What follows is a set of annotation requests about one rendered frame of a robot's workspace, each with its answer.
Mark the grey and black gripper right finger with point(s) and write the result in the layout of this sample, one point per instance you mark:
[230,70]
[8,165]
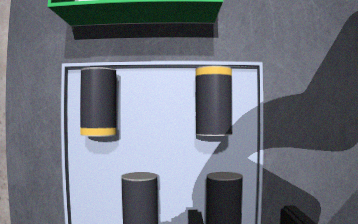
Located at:
[292,215]

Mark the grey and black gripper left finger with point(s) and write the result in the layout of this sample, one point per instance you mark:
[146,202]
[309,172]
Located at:
[195,217]

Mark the green open-top box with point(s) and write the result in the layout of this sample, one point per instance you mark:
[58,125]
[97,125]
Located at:
[112,12]

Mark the black cylinder with yellow band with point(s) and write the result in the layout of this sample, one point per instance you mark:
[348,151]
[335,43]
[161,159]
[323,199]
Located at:
[213,85]
[98,101]
[139,198]
[224,198]

